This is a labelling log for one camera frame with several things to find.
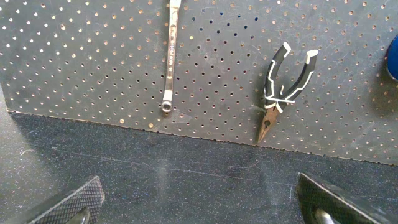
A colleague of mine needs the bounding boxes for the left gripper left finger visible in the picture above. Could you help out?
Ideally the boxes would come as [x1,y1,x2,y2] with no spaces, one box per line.
[0,175,106,224]

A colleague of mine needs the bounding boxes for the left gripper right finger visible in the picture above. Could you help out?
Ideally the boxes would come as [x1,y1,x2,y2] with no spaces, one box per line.
[295,172,398,224]

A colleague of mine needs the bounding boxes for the black and white pliers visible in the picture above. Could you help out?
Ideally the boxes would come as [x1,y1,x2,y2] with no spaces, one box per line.
[256,41,320,145]

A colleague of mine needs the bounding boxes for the wrench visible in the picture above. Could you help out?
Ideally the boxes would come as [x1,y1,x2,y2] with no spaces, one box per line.
[160,0,182,114]

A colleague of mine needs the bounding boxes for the black pegboard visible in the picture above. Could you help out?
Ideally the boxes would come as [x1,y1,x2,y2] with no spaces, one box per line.
[0,0,398,167]

